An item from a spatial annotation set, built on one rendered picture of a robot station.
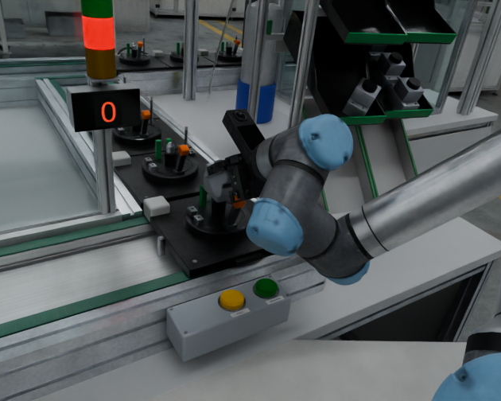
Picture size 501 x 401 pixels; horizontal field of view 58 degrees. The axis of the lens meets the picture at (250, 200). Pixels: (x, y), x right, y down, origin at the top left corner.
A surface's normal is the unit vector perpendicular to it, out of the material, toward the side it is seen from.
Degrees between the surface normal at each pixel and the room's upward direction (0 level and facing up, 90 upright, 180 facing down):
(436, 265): 0
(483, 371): 54
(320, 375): 0
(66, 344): 90
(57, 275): 0
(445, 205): 86
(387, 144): 45
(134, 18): 90
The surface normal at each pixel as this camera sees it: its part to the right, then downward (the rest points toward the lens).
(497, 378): -0.66, -0.40
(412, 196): -0.55, -0.24
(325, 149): 0.48, -0.12
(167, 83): 0.52, 0.47
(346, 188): 0.33, -0.26
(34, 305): 0.10, -0.86
